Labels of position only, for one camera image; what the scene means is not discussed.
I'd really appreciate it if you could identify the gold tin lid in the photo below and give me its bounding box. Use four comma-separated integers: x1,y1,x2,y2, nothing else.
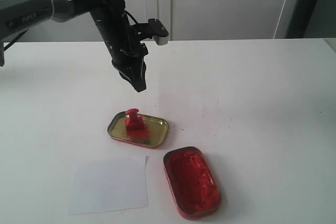
107,111,169,148

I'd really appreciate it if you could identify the red ink pad tin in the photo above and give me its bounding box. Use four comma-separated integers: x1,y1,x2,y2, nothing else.
163,146,222,220

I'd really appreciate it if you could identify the white paper sheet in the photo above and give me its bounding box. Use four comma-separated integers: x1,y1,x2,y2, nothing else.
69,155,148,216

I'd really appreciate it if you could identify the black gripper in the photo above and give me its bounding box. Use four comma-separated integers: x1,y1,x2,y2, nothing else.
112,43,149,92

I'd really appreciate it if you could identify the black cable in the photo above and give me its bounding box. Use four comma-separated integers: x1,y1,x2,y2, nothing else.
123,10,140,29

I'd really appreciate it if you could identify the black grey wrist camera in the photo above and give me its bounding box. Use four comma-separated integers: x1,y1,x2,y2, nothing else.
131,18,169,46

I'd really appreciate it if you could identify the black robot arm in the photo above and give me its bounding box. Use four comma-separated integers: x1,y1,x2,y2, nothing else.
1,0,148,92

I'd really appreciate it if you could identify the red rubber stamp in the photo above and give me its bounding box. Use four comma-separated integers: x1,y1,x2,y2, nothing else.
124,108,144,132

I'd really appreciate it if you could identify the white cabinet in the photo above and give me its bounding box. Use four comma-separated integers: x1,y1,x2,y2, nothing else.
0,0,305,42

